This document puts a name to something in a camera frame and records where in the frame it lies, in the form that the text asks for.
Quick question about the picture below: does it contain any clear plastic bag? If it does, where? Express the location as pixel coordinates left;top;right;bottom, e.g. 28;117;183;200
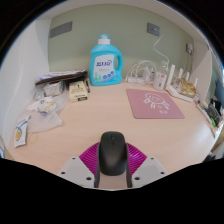
26;91;69;134

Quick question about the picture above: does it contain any black pen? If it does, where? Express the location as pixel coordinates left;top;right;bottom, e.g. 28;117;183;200
84;79;91;94

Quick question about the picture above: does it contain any white router with antennas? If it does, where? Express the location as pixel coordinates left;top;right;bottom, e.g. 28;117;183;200
165;64;198;103

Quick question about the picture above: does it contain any pink mouse pad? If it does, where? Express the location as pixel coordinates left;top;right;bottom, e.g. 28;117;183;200
125;88;185;120

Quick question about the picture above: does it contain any white flat device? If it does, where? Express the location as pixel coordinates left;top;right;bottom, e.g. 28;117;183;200
196;101;218;134

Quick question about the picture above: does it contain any grey pouch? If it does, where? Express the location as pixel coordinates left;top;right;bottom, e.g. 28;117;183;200
206;99;223;126

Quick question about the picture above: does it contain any gold snack bag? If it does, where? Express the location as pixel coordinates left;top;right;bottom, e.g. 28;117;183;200
178;78;197;99

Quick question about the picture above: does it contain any white coiled cable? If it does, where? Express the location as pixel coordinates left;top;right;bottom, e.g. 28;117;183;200
126;59;158;84

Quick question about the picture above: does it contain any grey wall plate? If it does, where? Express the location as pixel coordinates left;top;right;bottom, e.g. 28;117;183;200
49;21;73;39

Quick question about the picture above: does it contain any white sachet with yellow print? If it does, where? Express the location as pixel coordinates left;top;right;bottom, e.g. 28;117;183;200
13;114;31;149

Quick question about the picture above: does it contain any small yellow box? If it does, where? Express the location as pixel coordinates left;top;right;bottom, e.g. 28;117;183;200
68;80;89;103

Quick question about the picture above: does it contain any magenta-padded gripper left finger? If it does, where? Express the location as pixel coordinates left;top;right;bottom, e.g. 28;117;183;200
57;142;102;189

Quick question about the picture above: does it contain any white charger block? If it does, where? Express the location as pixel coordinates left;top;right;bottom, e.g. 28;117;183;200
143;67;152;83

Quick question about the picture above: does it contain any blue detergent bottle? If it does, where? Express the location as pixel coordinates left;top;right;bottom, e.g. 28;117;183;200
88;33;124;87

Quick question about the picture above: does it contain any black computer mouse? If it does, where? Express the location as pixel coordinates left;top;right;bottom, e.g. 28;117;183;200
98;131;128;177

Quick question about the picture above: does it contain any white shelf unit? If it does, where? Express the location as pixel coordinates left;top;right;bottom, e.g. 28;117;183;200
36;0;214;51

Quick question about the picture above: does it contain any clear plastic bottle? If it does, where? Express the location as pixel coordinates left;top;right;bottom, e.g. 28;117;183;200
153;63;168;91

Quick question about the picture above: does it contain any silver foil packet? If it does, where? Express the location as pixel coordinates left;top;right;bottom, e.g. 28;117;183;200
43;82;64;98

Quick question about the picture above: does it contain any grey wall socket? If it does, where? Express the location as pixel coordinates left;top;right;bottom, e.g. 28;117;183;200
147;22;161;37

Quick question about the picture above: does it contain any white power strip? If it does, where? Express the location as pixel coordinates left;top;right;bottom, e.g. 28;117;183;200
125;75;148;84

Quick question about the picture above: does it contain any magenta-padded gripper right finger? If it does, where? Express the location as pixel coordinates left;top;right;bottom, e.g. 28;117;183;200
124;143;168;189

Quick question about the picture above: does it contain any white wall charger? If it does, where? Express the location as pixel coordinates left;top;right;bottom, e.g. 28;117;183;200
185;42;194;54

